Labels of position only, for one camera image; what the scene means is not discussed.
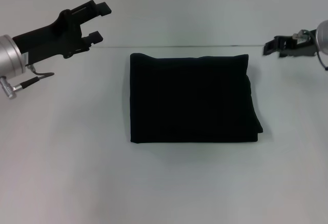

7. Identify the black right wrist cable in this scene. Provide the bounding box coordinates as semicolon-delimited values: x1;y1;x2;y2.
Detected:
316;50;328;71

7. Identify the black t-shirt with FREE print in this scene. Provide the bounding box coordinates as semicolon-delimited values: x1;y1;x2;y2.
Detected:
129;52;264;144

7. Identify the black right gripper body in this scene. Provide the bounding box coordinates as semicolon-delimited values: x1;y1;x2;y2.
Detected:
274;29;318;59

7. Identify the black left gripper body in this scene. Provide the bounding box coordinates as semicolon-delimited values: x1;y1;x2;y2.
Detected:
12;0;98;66

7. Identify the black cable with silver plug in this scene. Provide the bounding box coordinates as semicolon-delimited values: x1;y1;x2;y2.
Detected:
0;65;55;100

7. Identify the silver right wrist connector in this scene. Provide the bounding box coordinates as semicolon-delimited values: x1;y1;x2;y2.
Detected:
292;30;309;42

